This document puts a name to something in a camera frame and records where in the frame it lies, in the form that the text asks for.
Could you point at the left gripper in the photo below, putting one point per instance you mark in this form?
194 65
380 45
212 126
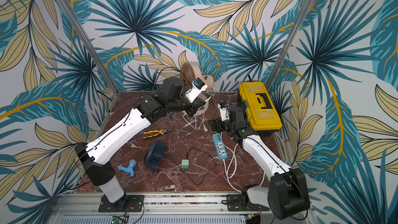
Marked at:
197 103

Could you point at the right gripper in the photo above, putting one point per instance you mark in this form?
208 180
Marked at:
218 125

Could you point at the teal power strip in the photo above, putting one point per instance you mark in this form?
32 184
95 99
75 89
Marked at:
219 146

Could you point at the green power adapter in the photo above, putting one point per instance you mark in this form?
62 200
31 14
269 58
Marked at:
184 164

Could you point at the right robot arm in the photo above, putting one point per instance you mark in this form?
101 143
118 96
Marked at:
287 193

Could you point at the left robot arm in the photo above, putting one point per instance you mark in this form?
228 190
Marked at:
95 156

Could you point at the beige desk fan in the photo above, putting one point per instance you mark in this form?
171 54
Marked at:
190 72

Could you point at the navy blue small fan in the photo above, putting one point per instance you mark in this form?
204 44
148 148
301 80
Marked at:
154 156

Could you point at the yellow black toolbox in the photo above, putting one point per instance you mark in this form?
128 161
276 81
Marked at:
258 108

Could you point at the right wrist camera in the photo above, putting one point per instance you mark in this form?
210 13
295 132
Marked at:
223 108

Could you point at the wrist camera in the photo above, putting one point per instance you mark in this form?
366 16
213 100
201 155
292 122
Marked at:
223 108
197 87

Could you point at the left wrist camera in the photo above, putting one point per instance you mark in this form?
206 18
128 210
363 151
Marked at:
197 87

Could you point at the yellow handled pliers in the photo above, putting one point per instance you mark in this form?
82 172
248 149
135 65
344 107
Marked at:
155 133

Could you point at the right aluminium corner post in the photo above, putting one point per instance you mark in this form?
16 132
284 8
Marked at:
301 15

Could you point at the aluminium corner post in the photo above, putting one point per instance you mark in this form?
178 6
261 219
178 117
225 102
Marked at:
301 15
67 7

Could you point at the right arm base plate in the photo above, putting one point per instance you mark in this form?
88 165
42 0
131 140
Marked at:
240 203

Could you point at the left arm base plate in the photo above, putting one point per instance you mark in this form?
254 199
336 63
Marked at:
127 204

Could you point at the aluminium front rail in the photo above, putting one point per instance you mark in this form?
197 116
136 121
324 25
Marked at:
160 208

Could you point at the left aluminium corner post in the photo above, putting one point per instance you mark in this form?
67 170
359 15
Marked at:
67 7

